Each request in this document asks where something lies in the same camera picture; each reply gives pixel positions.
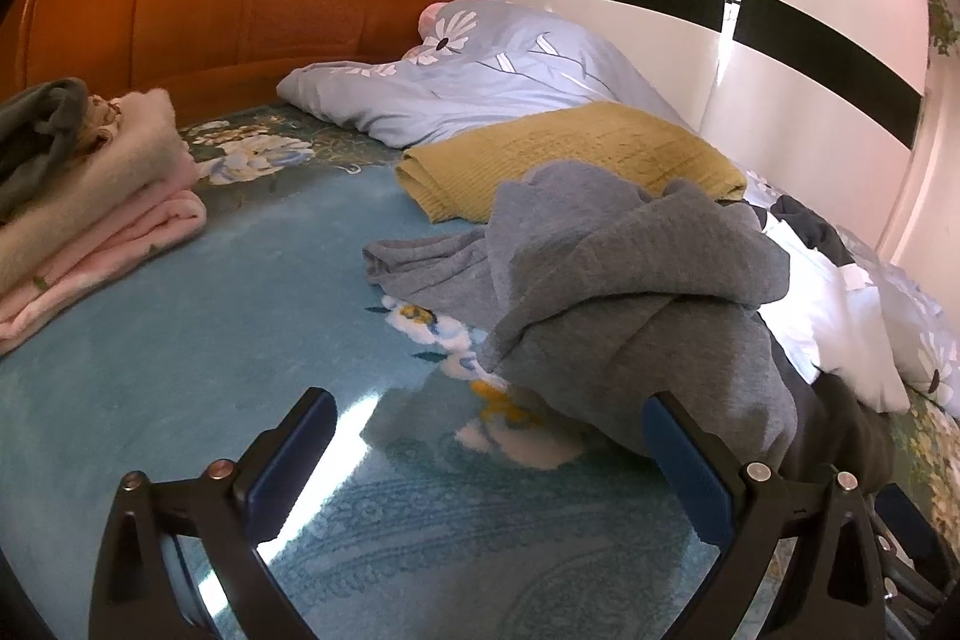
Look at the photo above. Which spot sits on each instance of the white and black garment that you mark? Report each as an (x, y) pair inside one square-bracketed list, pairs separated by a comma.
[(825, 310)]

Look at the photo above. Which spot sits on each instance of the dark grey pants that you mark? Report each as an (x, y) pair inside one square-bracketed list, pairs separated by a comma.
[(840, 430)]

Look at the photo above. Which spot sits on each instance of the teal floral bed blanket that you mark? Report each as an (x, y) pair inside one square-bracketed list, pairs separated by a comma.
[(225, 347)]

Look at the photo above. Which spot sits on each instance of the yellow knitted blanket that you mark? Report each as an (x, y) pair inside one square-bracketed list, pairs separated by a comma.
[(570, 145)]

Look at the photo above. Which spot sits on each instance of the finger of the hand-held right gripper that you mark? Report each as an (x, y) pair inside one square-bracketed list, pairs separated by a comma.
[(904, 520)]

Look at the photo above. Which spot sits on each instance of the pink folded garment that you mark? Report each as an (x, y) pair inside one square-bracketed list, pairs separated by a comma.
[(112, 257)]

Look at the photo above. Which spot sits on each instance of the pink pillow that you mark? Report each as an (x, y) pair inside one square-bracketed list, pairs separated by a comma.
[(429, 19)]

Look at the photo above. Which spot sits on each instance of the floral patterned folded cloth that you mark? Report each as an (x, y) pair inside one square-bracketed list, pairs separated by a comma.
[(101, 123)]

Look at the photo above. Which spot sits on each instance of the light blue floral duvet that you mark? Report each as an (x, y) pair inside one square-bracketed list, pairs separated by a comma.
[(487, 85)]

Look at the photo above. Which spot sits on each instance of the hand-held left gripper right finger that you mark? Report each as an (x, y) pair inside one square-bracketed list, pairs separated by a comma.
[(686, 460)]

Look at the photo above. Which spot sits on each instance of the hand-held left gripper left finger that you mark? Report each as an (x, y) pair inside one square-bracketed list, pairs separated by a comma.
[(289, 460)]

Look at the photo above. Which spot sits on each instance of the grey sweatshirt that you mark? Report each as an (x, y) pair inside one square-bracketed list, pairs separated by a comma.
[(600, 280)]

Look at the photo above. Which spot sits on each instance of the dark grey folded garment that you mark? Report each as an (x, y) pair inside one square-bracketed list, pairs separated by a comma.
[(37, 138)]

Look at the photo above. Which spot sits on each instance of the stack of folded clothes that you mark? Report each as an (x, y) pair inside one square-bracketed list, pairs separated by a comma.
[(112, 190)]

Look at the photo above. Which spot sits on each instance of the floral wall decal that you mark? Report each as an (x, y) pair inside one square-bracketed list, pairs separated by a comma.
[(943, 21)]

